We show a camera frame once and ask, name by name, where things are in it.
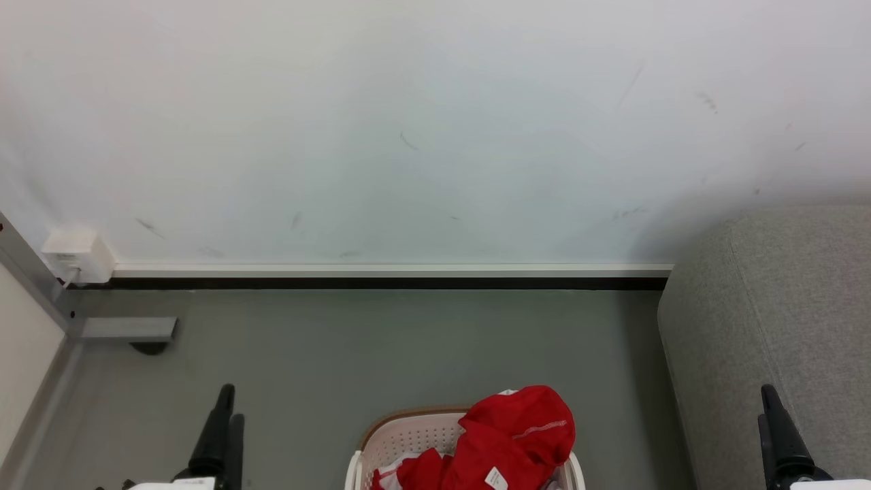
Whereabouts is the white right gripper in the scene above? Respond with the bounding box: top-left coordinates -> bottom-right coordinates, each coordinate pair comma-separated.
757,384 -> 871,490

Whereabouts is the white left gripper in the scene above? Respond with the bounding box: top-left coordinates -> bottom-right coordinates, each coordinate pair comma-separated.
127,384 -> 246,490

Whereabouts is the red and white garment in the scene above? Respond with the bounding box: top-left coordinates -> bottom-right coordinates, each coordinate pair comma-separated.
369,385 -> 576,490

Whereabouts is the grey fabric sofa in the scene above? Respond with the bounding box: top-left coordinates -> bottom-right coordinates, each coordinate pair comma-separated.
657,206 -> 871,490

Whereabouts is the grey metal partition foot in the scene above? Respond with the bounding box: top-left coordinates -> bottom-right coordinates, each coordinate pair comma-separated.
71,316 -> 179,343

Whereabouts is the white perforated laundry basket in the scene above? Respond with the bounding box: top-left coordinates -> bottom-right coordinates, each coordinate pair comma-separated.
344,406 -> 587,490

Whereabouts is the beige partition panel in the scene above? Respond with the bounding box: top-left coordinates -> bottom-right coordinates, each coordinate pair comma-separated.
0,264 -> 67,468

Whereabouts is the white and black baseboard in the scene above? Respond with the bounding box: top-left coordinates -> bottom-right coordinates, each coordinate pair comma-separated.
68,263 -> 674,292

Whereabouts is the white wall socket box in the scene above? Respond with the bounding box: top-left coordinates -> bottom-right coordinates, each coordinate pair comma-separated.
41,228 -> 116,284

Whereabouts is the grey metal partition frame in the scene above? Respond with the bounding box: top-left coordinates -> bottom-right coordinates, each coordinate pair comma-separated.
0,212 -> 84,340

